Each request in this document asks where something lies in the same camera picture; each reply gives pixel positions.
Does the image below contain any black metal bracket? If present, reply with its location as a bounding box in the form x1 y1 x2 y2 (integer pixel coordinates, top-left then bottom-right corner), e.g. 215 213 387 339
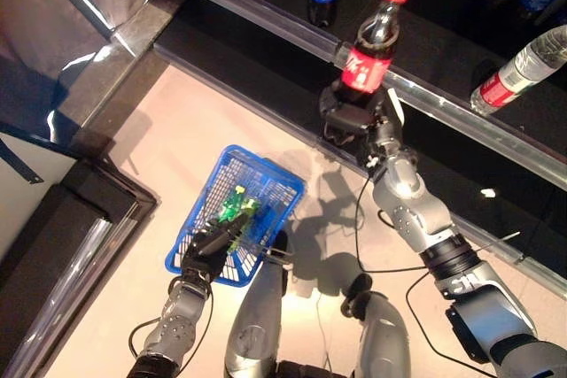
0 136 44 185

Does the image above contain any silver right robot leg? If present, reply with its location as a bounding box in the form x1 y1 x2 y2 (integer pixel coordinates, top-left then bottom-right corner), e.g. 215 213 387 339
339 272 412 378

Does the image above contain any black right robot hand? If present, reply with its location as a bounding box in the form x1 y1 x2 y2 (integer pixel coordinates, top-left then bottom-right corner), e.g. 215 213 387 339
318 84 406 149

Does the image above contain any blue plastic shopping basket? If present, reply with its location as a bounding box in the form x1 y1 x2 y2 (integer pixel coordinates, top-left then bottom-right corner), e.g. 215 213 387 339
164 143 307 287

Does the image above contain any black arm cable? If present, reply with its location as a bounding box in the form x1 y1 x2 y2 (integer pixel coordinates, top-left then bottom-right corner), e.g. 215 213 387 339
353 174 500 378
128 289 216 378

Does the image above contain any black robot waist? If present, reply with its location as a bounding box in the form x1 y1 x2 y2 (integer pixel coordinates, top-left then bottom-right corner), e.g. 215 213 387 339
274 359 338 378

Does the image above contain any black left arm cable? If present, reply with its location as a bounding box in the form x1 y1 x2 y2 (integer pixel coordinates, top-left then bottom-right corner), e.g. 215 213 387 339
128 289 216 378

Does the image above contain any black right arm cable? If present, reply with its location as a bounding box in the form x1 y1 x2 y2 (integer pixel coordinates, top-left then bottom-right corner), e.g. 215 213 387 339
353 174 500 378

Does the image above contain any cola bottle red label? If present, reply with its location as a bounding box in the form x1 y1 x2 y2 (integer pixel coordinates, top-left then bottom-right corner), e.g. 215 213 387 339
336 0 415 98

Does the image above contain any brown polished stone counter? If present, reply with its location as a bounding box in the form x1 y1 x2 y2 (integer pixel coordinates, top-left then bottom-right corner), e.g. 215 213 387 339
0 0 191 149

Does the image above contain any dark cabinet with clear rail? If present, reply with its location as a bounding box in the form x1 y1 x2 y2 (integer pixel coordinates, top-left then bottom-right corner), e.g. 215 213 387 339
0 123 159 378

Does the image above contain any silver left robot leg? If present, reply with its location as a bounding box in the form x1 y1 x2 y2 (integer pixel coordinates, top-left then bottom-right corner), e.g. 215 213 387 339
223 229 291 378

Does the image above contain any black store shelf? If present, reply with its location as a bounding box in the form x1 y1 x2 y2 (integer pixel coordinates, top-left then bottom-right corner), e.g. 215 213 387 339
117 0 567 302

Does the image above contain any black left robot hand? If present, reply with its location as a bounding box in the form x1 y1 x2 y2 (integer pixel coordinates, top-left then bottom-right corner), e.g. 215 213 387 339
179 213 253 284

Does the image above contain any green soda bottle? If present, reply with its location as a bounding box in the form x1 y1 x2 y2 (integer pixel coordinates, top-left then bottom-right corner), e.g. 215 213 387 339
214 182 262 224

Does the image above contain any clear water bottle red label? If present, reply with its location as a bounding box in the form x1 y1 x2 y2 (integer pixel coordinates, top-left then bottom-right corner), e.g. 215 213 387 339
469 25 567 119

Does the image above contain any silver robot leg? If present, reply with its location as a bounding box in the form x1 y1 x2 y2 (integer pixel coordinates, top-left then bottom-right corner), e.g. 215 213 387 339
339 272 412 378
223 229 291 378

